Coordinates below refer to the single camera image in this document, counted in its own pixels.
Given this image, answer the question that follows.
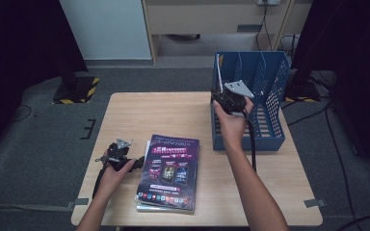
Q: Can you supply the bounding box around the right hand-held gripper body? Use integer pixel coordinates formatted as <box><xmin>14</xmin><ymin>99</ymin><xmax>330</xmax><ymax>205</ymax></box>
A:
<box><xmin>216</xmin><ymin>80</ymin><xmax>255</xmax><ymax>117</ymax></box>

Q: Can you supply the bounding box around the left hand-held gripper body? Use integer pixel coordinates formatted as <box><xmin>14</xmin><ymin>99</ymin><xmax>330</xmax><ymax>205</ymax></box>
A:
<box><xmin>94</xmin><ymin>138</ymin><xmax>137</xmax><ymax>172</ymax></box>

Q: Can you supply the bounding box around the white magazine with colourful grid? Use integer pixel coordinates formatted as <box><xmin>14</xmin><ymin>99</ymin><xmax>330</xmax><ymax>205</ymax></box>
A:
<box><xmin>136</xmin><ymin>140</ymin><xmax>196</xmax><ymax>216</ymax></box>

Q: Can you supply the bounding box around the orange and white magazine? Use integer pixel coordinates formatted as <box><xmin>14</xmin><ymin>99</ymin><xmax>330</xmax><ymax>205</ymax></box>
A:
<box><xmin>216</xmin><ymin>52</ymin><xmax>225</xmax><ymax>95</ymax></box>

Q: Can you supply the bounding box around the purple and red magazine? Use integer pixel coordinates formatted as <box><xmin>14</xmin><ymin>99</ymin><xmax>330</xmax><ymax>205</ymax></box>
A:
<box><xmin>134</xmin><ymin>134</ymin><xmax>201</xmax><ymax>214</ymax></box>

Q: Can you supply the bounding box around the blue plastic file rack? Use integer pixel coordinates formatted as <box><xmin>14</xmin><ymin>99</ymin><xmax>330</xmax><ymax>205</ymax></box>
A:
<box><xmin>210</xmin><ymin>50</ymin><xmax>291</xmax><ymax>152</ymax></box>

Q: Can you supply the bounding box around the person's left hand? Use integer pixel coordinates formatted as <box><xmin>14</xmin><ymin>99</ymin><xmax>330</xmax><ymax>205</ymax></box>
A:
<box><xmin>96</xmin><ymin>159</ymin><xmax>137</xmax><ymax>199</ymax></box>

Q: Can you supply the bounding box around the person's right hand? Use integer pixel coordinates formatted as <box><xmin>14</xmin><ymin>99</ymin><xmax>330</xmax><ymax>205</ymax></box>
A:
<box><xmin>212</xmin><ymin>96</ymin><xmax>255</xmax><ymax>151</ymax></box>

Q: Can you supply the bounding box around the black floor tape mark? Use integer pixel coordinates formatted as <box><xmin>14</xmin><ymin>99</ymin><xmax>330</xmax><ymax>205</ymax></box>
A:
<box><xmin>79</xmin><ymin>118</ymin><xmax>97</xmax><ymax>141</ymax></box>

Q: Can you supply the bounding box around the grey tape strip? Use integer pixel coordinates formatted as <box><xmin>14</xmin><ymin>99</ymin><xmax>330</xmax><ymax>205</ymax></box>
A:
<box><xmin>303</xmin><ymin>198</ymin><xmax>328</xmax><ymax>209</ymax></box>
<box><xmin>66</xmin><ymin>197</ymin><xmax>90</xmax><ymax>210</ymax></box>

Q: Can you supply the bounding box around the striped black stand base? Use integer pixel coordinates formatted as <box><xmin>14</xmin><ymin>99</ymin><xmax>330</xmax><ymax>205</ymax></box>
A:
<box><xmin>283</xmin><ymin>71</ymin><xmax>322</xmax><ymax>103</ymax></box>
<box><xmin>52</xmin><ymin>75</ymin><xmax>100</xmax><ymax>105</ymax></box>

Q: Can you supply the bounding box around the beige wooden desk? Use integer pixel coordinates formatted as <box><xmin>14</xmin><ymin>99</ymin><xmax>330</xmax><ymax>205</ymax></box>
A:
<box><xmin>141</xmin><ymin>0</ymin><xmax>314</xmax><ymax>66</ymax></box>

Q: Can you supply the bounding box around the white cabinet panel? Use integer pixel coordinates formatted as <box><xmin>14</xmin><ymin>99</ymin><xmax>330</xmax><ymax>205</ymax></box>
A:
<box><xmin>59</xmin><ymin>0</ymin><xmax>152</xmax><ymax>61</ymax></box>

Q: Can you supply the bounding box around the black curtain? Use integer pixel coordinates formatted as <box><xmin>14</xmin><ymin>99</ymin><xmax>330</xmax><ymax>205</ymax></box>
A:
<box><xmin>290</xmin><ymin>0</ymin><xmax>370</xmax><ymax>176</ymax></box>
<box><xmin>0</xmin><ymin>0</ymin><xmax>90</xmax><ymax>162</ymax></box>

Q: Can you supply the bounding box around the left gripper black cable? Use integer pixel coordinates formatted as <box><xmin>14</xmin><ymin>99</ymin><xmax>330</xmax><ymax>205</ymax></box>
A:
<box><xmin>91</xmin><ymin>162</ymin><xmax>110</xmax><ymax>200</ymax></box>

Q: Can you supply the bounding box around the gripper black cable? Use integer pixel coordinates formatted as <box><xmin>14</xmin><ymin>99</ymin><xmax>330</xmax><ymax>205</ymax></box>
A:
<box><xmin>242</xmin><ymin>109</ymin><xmax>258</xmax><ymax>172</ymax></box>
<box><xmin>91</xmin><ymin>162</ymin><xmax>110</xmax><ymax>200</ymax></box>

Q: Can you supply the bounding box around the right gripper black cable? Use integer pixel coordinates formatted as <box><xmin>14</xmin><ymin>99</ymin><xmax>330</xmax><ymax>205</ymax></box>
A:
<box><xmin>242</xmin><ymin>109</ymin><xmax>258</xmax><ymax>172</ymax></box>

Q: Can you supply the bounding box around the black cable loop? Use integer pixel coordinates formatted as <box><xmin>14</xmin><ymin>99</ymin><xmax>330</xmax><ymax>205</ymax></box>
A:
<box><xmin>278</xmin><ymin>33</ymin><xmax>302</xmax><ymax>61</ymax></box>

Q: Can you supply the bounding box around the black socket cable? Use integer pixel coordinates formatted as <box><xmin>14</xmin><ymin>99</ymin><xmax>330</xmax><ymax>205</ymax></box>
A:
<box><xmin>254</xmin><ymin>4</ymin><xmax>275</xmax><ymax>52</ymax></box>

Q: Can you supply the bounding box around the thin black floor cable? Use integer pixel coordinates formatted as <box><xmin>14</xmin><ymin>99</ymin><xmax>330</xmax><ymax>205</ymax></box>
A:
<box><xmin>9</xmin><ymin>104</ymin><xmax>33</xmax><ymax>123</ymax></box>

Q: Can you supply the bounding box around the long black floor cable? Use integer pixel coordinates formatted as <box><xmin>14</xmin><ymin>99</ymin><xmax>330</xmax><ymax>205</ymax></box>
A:
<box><xmin>324</xmin><ymin>95</ymin><xmax>360</xmax><ymax>231</ymax></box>

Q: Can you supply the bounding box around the curved black floor cable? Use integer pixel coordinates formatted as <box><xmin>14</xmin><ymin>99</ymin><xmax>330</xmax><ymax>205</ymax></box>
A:
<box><xmin>336</xmin><ymin>214</ymin><xmax>370</xmax><ymax>231</ymax></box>

